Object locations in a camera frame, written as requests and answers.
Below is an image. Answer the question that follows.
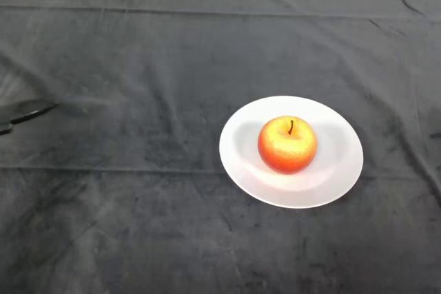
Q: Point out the red yellow apple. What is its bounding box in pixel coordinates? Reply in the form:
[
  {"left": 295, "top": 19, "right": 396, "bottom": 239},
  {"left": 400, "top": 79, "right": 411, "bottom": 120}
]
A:
[{"left": 257, "top": 115, "right": 318, "bottom": 174}]

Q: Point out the white round plate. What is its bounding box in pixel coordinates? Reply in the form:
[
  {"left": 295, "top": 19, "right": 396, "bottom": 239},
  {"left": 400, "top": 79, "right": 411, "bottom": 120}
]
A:
[{"left": 218, "top": 95, "right": 365, "bottom": 209}]

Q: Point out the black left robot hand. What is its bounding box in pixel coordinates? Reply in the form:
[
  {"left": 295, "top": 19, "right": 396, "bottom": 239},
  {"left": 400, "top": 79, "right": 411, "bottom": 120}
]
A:
[{"left": 0, "top": 99, "right": 58, "bottom": 136}]

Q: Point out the black cloth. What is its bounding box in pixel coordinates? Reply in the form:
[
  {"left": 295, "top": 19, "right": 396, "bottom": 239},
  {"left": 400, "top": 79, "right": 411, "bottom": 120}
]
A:
[{"left": 0, "top": 0, "right": 441, "bottom": 294}]

